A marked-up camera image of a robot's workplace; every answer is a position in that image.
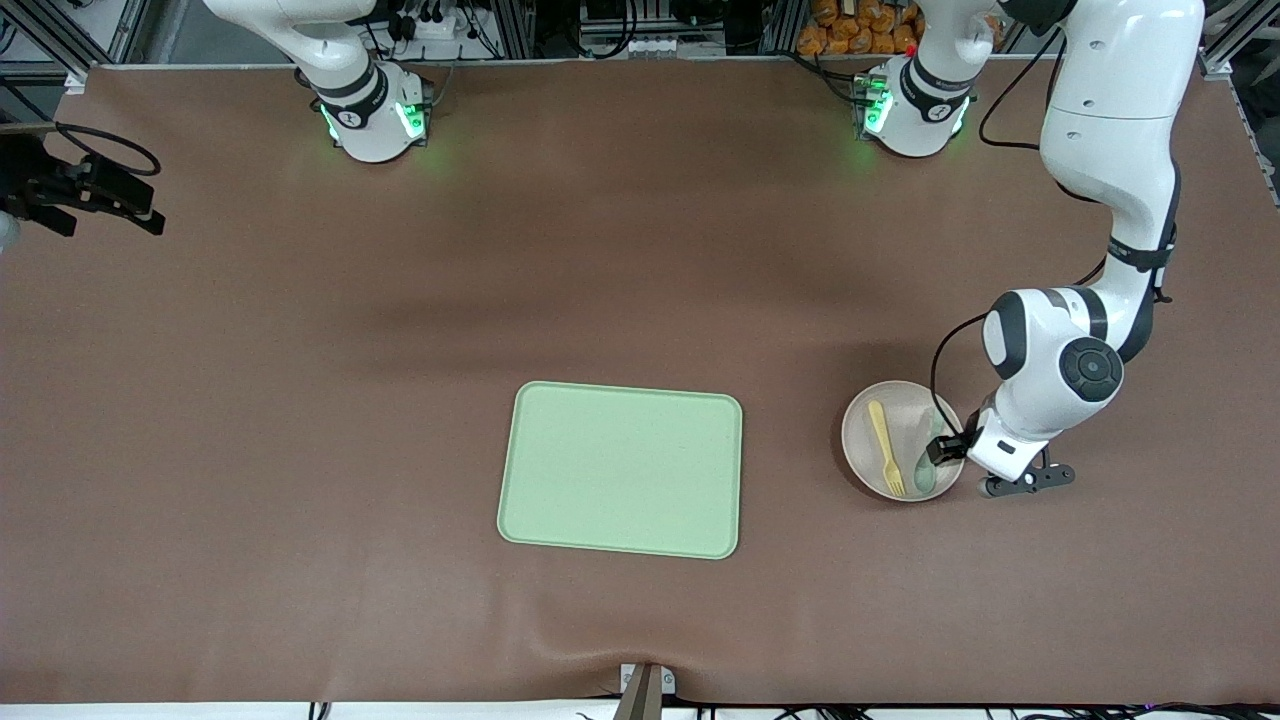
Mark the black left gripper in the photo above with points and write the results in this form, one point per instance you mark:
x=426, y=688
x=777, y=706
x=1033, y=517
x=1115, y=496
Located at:
x=944, y=449

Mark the bag of orange buns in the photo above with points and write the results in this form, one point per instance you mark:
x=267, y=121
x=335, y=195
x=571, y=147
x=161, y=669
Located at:
x=850, y=30

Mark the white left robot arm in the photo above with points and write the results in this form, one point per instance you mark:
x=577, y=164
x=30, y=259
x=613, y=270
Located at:
x=1110, y=100

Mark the grey metal table bracket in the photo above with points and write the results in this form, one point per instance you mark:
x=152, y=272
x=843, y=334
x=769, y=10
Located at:
x=645, y=690

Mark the white power strip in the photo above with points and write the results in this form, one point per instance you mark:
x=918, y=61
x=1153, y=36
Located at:
x=430, y=25

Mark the yellow plastic fork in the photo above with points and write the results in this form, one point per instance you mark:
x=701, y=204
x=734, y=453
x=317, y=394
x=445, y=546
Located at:
x=883, y=440

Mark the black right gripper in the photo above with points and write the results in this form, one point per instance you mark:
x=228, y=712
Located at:
x=30, y=180

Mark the beige round plate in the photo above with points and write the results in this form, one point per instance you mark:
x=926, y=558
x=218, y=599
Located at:
x=900, y=420

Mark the pale green plastic spoon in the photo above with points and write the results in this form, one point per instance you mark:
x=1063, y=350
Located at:
x=924, y=475

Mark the light green rectangular tray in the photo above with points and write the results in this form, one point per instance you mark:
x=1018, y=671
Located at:
x=620, y=470

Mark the aluminium frame profile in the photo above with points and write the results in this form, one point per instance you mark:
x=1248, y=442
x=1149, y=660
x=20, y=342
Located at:
x=70, y=50
x=1235, y=45

